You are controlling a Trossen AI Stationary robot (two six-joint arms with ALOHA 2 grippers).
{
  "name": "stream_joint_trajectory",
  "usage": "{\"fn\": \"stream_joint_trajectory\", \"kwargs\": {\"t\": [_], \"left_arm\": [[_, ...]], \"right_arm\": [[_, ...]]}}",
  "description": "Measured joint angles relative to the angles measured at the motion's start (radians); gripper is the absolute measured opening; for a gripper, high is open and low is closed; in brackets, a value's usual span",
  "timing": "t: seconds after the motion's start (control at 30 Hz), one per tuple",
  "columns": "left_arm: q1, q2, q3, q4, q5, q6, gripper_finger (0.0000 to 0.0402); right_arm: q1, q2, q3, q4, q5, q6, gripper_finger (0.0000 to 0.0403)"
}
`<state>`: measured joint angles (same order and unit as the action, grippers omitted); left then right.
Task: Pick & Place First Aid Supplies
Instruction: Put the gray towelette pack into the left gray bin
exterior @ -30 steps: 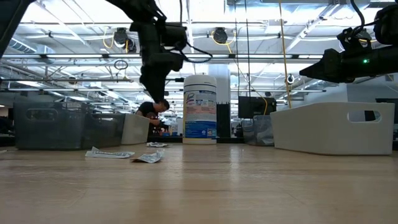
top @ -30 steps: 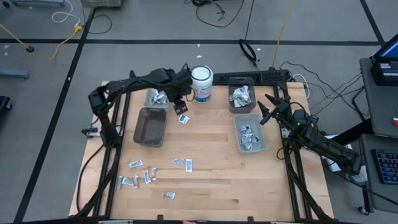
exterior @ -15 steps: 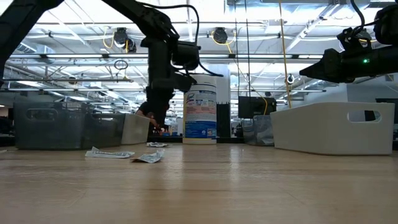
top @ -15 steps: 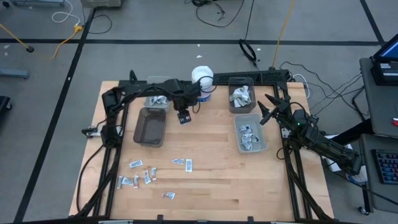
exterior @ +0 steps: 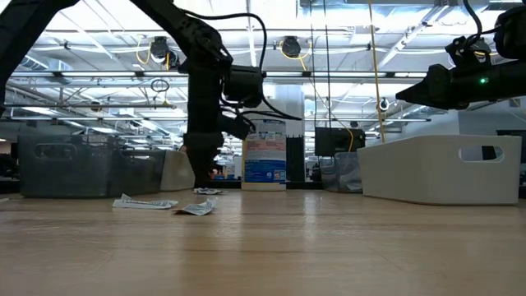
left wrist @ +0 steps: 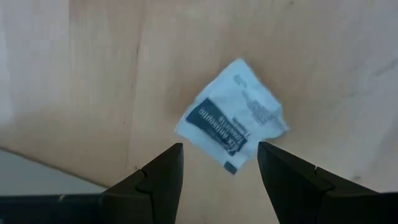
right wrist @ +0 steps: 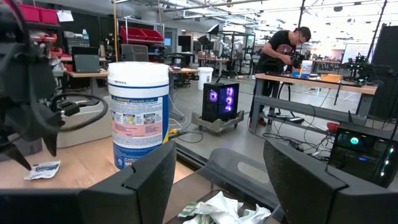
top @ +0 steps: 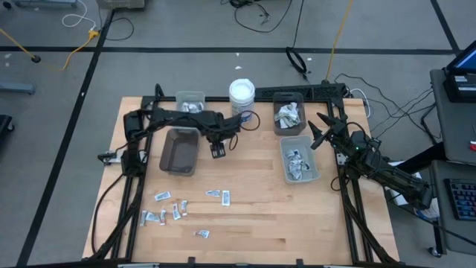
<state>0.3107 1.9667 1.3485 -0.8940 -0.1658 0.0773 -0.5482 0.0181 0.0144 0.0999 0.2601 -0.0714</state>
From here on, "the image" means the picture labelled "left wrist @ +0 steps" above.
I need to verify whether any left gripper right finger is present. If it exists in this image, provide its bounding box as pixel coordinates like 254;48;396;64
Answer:
257;141;398;224

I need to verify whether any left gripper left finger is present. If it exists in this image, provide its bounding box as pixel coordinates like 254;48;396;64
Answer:
0;142;184;224

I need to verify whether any white printed first aid packet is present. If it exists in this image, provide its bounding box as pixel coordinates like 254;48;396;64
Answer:
174;58;290;175

